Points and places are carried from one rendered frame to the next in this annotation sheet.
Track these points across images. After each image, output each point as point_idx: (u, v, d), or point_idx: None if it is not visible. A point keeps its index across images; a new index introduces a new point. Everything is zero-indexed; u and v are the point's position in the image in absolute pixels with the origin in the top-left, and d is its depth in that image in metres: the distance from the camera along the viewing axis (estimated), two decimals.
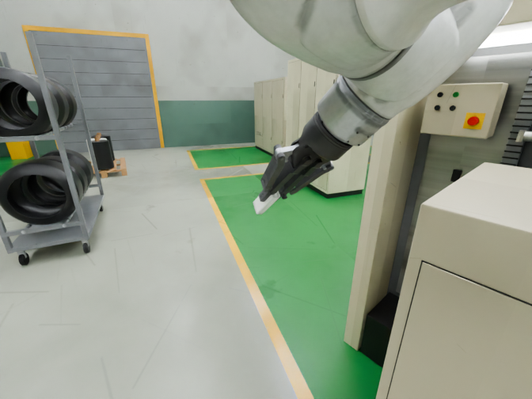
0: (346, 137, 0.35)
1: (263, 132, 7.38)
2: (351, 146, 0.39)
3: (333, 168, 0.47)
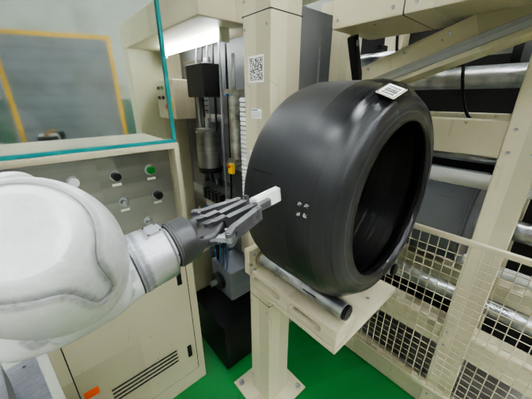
0: (159, 233, 0.37)
1: None
2: (162, 225, 0.41)
3: (191, 210, 0.49)
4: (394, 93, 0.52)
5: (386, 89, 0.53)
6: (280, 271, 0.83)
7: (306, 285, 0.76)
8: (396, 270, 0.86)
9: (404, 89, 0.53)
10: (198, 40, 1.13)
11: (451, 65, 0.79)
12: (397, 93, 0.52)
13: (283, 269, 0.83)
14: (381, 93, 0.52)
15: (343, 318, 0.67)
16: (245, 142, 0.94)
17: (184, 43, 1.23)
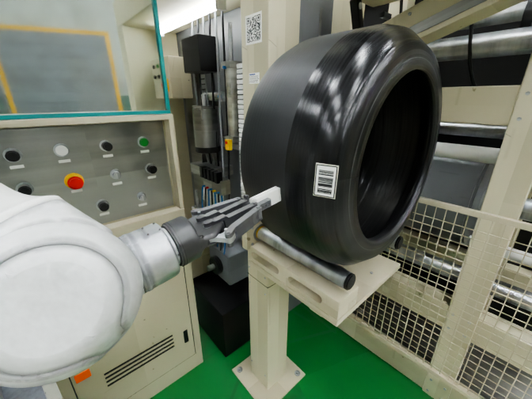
0: (159, 233, 0.37)
1: None
2: (162, 225, 0.41)
3: (191, 210, 0.49)
4: (331, 188, 0.46)
5: (321, 184, 0.46)
6: None
7: None
8: (400, 242, 0.81)
9: (335, 169, 0.44)
10: (194, 11, 1.09)
11: (459, 24, 0.75)
12: (333, 185, 0.45)
13: None
14: (319, 195, 0.47)
15: (355, 281, 0.65)
16: (243, 112, 0.90)
17: (180, 16, 1.18)
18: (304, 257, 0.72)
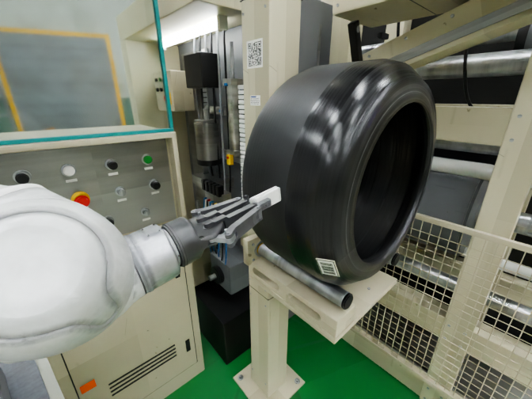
0: (159, 234, 0.37)
1: None
2: (162, 226, 0.41)
3: (191, 210, 0.49)
4: (333, 271, 0.56)
5: (324, 269, 0.56)
6: None
7: (306, 284, 0.76)
8: (397, 258, 0.84)
9: (332, 263, 0.53)
10: (196, 29, 1.12)
11: (454, 50, 0.77)
12: (335, 271, 0.55)
13: (283, 268, 0.83)
14: (326, 274, 0.58)
15: (351, 303, 0.68)
16: (245, 131, 0.92)
17: (182, 32, 1.21)
18: (305, 272, 0.75)
